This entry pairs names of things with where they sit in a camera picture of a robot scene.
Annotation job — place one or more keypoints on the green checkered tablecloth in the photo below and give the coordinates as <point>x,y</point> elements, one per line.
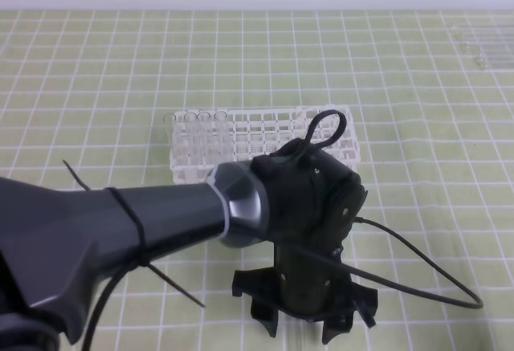
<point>90,89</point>

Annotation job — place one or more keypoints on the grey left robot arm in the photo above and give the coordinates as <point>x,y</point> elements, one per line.
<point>57,246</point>

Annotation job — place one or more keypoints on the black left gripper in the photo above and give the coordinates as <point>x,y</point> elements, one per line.
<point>313,200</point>

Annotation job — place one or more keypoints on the spare glass tubes far right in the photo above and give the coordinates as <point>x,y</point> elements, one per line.
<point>490,46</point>

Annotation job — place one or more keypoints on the white test tube rack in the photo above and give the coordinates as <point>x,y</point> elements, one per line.
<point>253,133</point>

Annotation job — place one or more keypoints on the clear tube in rack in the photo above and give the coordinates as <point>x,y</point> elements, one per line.
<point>193,132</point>
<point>206,135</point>
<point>177,139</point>
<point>224,139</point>

